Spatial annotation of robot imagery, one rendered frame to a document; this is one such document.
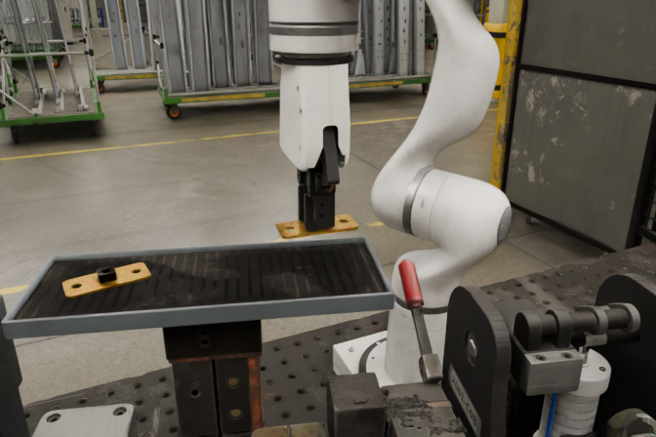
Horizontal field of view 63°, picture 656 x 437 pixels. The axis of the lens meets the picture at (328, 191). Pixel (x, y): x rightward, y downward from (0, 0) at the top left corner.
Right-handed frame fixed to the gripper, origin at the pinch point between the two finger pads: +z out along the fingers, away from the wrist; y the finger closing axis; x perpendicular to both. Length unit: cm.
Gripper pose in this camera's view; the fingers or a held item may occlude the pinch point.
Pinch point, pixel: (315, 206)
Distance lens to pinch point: 56.4
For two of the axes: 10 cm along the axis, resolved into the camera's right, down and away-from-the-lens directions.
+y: 3.0, 3.3, -8.9
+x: 9.5, -1.1, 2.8
